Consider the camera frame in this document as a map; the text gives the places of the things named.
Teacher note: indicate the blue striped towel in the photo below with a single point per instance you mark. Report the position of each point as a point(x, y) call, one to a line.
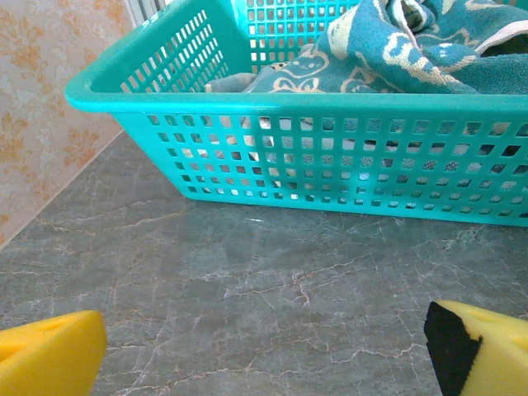
point(231, 82)

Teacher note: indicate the aluminium frame post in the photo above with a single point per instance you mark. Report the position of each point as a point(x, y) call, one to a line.
point(140, 10)

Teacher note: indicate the teal plastic basket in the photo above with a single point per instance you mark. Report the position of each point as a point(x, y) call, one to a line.
point(288, 105)

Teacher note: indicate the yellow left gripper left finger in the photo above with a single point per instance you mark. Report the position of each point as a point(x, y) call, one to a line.
point(45, 359)

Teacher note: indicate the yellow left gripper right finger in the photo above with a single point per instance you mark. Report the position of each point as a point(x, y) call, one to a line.
point(495, 359)

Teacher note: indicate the teal rabbit print towel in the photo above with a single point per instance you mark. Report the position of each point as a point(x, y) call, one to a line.
point(371, 53)

